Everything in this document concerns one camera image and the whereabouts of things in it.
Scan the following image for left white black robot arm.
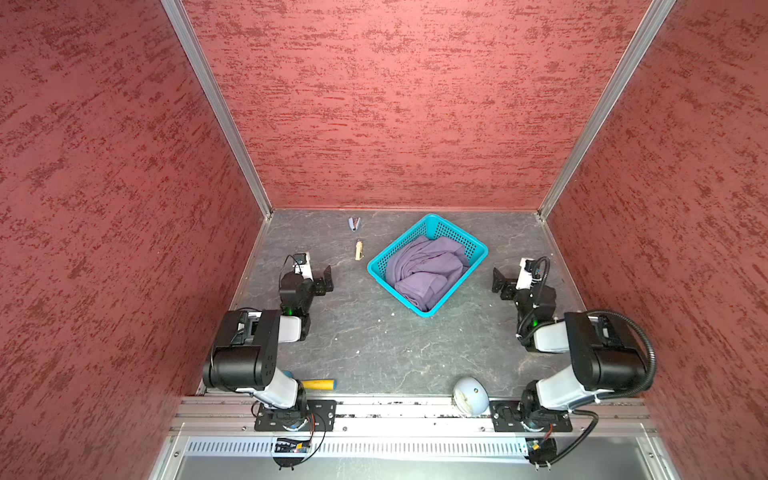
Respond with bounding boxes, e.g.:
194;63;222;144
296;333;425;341
202;267;334;431

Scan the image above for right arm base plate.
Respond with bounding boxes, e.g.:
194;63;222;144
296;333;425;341
489;400;573;433

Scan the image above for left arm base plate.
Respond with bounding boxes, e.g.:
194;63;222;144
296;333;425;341
254;400;338;433

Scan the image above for perforated cable tray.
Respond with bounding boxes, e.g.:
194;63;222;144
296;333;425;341
184;436;529;462

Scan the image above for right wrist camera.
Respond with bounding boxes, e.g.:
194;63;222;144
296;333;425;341
516;257;547;290

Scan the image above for teal plastic basket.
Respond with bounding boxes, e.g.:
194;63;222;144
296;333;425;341
367;214;489;317

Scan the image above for white dome object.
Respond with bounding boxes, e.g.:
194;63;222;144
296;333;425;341
452;376;490;417

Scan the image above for small blue grey clip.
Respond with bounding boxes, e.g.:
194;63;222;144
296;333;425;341
348;217;362;232

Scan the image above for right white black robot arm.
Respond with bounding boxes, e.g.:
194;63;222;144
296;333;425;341
491;259;657;431

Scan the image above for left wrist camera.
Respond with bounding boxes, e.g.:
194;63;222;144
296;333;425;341
292;252;314;280

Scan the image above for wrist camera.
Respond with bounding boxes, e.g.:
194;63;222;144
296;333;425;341
292;252;314;280
516;257;547;290

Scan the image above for purple trousers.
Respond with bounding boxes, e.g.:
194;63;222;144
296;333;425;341
385;235;469;312

